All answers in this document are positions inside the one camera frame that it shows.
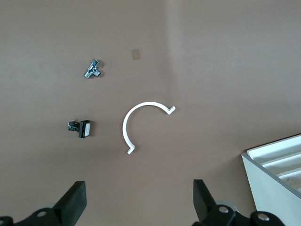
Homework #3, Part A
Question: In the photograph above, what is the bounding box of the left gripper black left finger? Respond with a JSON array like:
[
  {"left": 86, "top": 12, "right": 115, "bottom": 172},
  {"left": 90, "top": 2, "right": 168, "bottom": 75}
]
[{"left": 14, "top": 180, "right": 87, "bottom": 226}]

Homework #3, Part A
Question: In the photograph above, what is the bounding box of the white semicircular clamp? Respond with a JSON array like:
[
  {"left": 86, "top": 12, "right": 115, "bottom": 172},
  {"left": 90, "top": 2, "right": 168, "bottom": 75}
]
[{"left": 122, "top": 101, "right": 176, "bottom": 155}]

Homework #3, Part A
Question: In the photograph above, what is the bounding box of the chrome angle valve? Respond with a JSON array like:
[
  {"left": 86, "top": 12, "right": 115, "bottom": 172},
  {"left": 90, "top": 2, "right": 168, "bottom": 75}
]
[{"left": 82, "top": 58, "right": 102, "bottom": 80}]

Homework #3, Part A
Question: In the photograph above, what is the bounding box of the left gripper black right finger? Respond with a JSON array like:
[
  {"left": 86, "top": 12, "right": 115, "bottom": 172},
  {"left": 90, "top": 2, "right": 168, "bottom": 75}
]
[{"left": 193, "top": 179, "right": 237, "bottom": 226}]

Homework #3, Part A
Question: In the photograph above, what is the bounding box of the white drawer cabinet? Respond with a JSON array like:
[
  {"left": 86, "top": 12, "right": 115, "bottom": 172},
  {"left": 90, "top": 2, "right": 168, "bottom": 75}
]
[{"left": 241, "top": 133, "right": 301, "bottom": 226}]

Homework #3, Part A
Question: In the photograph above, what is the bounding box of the black switch with white face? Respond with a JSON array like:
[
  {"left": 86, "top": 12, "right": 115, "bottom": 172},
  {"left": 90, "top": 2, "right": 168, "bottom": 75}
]
[{"left": 67, "top": 119, "right": 93, "bottom": 139}]

